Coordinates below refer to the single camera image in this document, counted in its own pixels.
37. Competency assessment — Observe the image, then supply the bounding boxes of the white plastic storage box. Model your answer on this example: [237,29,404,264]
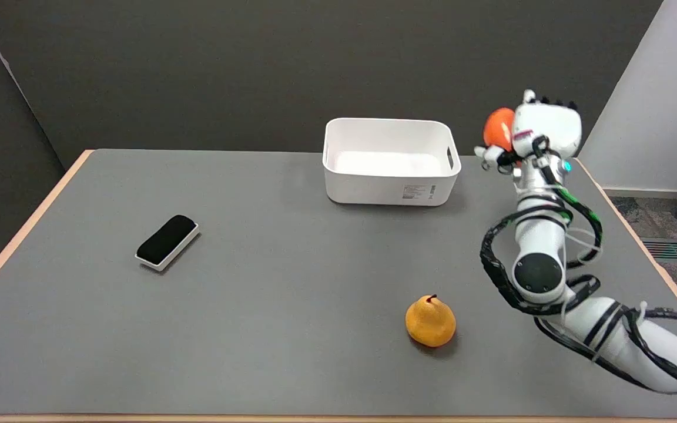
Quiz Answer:
[322,117,462,207]

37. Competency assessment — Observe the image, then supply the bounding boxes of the black white board eraser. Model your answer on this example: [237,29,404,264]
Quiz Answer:
[135,214,201,273]

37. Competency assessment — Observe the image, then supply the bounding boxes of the metal floor vent grille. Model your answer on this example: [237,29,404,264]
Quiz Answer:
[641,237,677,263]

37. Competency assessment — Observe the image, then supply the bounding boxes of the orange red mango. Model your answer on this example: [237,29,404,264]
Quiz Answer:
[484,108,516,151]

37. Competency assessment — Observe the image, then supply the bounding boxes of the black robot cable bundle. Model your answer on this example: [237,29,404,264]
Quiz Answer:
[480,136,677,401]

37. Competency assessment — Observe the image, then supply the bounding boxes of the yellow orange pear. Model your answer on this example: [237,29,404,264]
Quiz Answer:
[405,294,457,348]

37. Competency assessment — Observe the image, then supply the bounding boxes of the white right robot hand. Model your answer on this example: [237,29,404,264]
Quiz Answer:
[474,89,582,175]

